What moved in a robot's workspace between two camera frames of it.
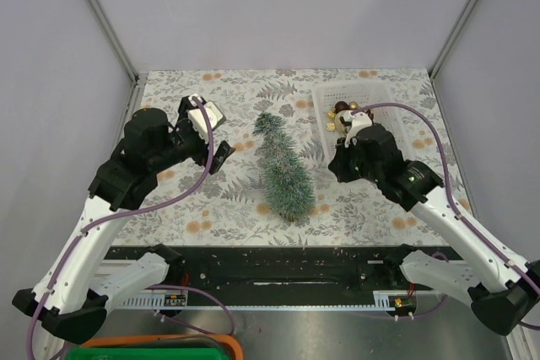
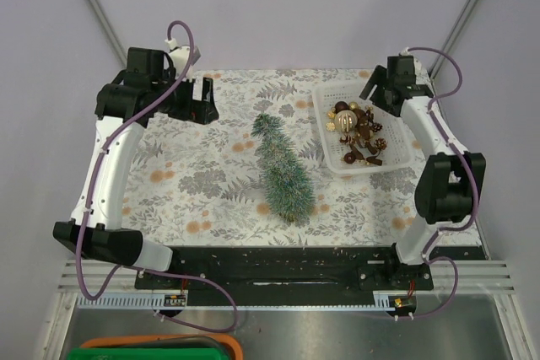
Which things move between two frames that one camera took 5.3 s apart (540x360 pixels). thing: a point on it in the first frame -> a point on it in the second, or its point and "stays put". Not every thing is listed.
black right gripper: [338, 163] -> [376, 98]
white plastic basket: [365, 94] stays put
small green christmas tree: [288, 175] stays put
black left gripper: [202, 158] -> [203, 111]
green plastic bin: [148, 353] stays put
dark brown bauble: [341, 105] stays put
